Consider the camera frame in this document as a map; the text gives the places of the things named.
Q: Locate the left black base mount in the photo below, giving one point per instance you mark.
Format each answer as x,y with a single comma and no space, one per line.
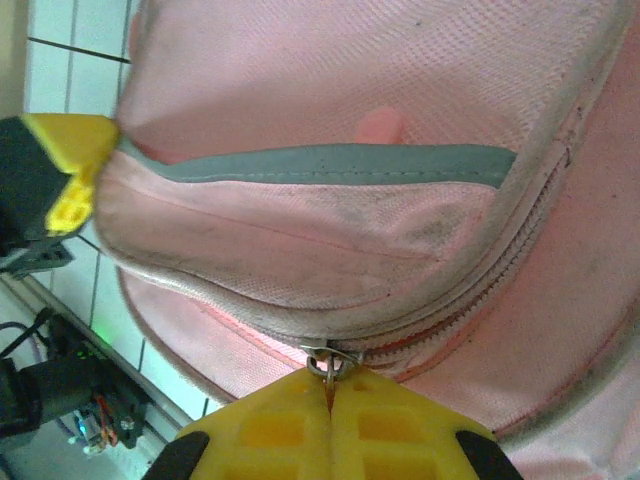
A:
120,400

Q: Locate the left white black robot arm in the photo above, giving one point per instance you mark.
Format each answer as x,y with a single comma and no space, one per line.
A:
45,390

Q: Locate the pink student backpack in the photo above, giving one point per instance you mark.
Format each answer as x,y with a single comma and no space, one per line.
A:
350,75

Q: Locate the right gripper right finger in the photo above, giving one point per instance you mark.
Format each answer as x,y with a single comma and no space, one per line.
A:
400,430

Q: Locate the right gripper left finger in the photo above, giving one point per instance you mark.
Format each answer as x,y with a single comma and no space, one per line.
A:
270,430

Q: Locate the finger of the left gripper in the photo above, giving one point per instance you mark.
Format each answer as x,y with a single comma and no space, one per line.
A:
70,210
70,137

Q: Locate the left control board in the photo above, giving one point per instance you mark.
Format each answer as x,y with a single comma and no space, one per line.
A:
87,427

